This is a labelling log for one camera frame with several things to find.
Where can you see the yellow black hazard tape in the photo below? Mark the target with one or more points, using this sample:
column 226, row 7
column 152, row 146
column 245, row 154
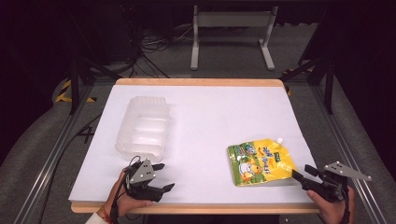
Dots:
column 63, row 93

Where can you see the white table cover sheet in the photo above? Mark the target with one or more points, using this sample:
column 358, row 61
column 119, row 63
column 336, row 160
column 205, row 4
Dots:
column 199, row 124

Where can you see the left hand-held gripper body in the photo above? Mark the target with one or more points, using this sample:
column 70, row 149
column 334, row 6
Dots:
column 141, row 174

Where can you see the clear plastic container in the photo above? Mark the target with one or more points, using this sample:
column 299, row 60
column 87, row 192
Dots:
column 143, row 130

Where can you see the yellow spout pouch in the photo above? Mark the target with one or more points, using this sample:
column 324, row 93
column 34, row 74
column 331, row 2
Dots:
column 264, row 163

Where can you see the person's left hand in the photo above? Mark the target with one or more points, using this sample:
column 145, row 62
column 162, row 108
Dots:
column 121, row 203

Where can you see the aluminium floor rail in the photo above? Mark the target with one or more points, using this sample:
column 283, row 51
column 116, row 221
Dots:
column 53, row 161
column 345, row 146

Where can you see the white metal stand frame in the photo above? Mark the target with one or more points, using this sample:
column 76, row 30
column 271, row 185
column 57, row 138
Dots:
column 233, row 19

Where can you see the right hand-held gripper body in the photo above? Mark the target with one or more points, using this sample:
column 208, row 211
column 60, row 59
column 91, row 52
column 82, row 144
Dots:
column 333, row 183

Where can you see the person's right hand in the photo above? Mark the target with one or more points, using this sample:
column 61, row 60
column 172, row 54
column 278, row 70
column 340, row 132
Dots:
column 330, row 210

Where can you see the black tripod stand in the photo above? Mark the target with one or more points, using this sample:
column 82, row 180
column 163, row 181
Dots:
column 74, row 84
column 328, row 84

